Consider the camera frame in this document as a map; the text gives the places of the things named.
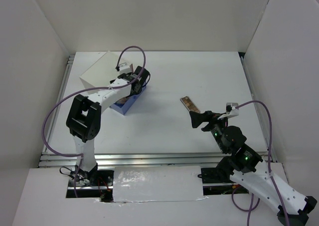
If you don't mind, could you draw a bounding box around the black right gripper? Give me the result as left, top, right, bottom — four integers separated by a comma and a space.
188, 109, 229, 153

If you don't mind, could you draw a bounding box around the long brown eyeshadow palette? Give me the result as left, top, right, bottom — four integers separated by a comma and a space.
180, 96, 200, 113

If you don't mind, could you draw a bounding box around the dark blue drawer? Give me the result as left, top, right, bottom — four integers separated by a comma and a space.
110, 85, 147, 115

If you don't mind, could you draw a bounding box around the small beige eyeshadow quad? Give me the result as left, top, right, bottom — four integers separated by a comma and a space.
116, 97, 129, 107

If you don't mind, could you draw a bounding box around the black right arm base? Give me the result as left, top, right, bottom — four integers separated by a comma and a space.
197, 157, 248, 196

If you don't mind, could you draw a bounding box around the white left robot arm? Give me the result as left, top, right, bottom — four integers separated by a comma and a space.
66, 66, 151, 186

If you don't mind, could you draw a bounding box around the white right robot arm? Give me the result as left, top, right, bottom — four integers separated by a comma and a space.
189, 111, 317, 226

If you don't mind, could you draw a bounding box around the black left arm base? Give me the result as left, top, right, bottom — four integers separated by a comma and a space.
59, 166, 114, 203

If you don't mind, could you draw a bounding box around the white drawer organizer cabinet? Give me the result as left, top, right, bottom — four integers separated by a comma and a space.
80, 51, 132, 89

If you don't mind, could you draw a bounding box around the white foil cover sheet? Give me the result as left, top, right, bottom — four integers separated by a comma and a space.
113, 166, 204, 203

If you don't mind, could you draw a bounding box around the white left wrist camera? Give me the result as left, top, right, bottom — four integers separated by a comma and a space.
116, 62, 133, 75

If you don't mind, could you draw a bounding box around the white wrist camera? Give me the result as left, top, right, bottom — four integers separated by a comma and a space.
217, 102, 239, 120
116, 62, 133, 75

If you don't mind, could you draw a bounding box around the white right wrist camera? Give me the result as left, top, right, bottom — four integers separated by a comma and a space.
217, 102, 239, 120

